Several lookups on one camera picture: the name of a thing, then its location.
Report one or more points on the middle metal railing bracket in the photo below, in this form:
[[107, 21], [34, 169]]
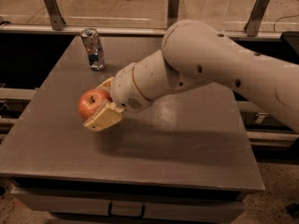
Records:
[[172, 12]]

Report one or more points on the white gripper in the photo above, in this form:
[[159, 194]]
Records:
[[124, 89]]

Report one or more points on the left metal railing bracket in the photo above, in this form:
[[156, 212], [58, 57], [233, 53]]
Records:
[[56, 19]]

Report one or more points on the drawer with black handle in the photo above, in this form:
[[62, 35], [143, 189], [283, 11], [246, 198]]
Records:
[[92, 208]]

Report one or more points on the red apple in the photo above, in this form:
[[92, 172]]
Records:
[[90, 101]]

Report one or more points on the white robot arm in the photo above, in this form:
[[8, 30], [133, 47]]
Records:
[[192, 55]]

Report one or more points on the silver blue drink can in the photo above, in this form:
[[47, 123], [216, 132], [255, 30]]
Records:
[[94, 49]]

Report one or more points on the metal railing bracket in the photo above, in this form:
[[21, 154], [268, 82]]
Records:
[[252, 27], [172, 12], [56, 19]]

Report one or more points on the right metal railing bracket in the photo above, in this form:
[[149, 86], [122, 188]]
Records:
[[252, 27]]

